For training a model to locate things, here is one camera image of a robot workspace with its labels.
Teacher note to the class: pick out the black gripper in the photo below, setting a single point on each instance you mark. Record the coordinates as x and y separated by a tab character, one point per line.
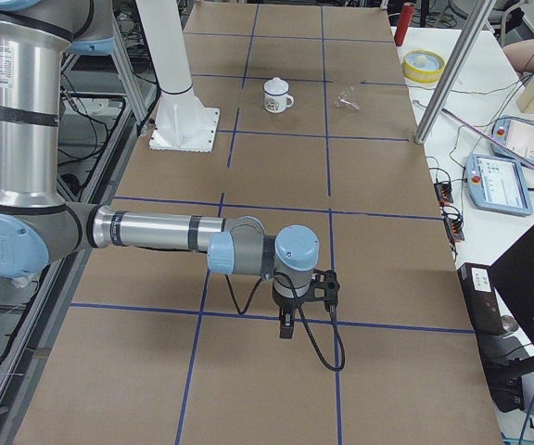
286	306

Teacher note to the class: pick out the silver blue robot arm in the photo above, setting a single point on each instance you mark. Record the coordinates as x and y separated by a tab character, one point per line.
38	226

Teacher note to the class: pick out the person's forearm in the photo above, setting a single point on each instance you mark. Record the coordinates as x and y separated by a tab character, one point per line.
521	56

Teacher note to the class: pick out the white enamel cup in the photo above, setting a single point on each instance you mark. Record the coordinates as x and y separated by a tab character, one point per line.
277	103

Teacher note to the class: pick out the clear plastic funnel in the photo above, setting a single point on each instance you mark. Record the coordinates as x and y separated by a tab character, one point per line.
346	100

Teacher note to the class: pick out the lower orange connector block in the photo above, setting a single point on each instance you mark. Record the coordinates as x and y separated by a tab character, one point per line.
454	227

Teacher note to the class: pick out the orange connector block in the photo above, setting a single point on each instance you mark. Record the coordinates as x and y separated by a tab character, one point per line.
443	190
454	227

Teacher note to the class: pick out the upper orange connector block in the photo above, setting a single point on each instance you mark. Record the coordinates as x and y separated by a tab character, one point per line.
443	190

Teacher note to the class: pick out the black computer box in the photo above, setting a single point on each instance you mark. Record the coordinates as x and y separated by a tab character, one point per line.
496	341

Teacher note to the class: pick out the near teach pendant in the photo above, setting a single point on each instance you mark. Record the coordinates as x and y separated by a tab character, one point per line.
497	184

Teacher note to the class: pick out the teach pendant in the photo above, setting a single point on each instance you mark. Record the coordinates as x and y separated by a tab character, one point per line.
516	134
497	184

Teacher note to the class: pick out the yellow tape roll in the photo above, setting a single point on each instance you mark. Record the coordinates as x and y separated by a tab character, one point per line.
422	66

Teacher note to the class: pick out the far teach pendant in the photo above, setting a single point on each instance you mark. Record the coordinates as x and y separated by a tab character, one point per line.
516	134

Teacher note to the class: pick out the purple grabber stick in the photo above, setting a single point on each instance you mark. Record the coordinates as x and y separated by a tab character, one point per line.
494	142

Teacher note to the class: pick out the red cylinder bottle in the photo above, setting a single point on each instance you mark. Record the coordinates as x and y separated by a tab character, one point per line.
403	24

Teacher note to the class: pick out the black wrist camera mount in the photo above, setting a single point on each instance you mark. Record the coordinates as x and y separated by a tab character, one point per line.
324	288

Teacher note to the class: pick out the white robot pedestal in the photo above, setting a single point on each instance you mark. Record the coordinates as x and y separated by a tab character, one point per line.
182	122

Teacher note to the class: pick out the aluminium frame post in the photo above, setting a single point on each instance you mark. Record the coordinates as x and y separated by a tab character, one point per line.
464	44

